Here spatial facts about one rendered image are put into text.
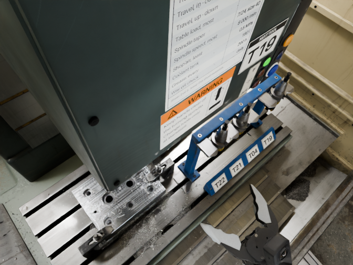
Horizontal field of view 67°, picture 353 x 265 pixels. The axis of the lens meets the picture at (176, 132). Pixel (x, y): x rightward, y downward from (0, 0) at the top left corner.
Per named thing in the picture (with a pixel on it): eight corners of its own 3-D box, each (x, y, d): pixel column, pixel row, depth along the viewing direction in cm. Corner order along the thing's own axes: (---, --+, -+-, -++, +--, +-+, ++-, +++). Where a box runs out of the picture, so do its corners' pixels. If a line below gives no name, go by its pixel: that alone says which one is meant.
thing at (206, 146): (220, 151, 93) (221, 150, 92) (210, 160, 91) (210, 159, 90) (206, 138, 96) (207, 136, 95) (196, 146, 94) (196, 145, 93)
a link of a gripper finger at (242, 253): (217, 251, 55) (259, 266, 54) (218, 251, 54) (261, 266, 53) (222, 228, 58) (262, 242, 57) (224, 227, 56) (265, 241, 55)
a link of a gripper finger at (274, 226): (251, 205, 61) (257, 247, 56) (253, 203, 59) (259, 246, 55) (271, 206, 61) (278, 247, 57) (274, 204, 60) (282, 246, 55)
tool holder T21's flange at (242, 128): (237, 114, 102) (238, 111, 100) (250, 123, 101) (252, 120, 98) (228, 125, 99) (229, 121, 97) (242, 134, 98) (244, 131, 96)
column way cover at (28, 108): (119, 100, 139) (102, 11, 95) (31, 152, 121) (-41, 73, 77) (114, 94, 141) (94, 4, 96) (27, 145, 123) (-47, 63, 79)
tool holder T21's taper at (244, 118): (239, 113, 99) (244, 102, 94) (249, 120, 98) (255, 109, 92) (232, 121, 97) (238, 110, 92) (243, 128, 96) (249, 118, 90)
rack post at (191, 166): (200, 175, 121) (212, 144, 95) (191, 182, 119) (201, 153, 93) (185, 159, 125) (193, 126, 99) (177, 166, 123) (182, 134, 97)
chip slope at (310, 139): (314, 156, 162) (340, 135, 139) (236, 236, 136) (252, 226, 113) (211, 69, 192) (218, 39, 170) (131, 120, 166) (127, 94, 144)
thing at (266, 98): (279, 103, 105) (280, 102, 105) (270, 110, 103) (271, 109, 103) (265, 92, 108) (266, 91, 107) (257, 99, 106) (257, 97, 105)
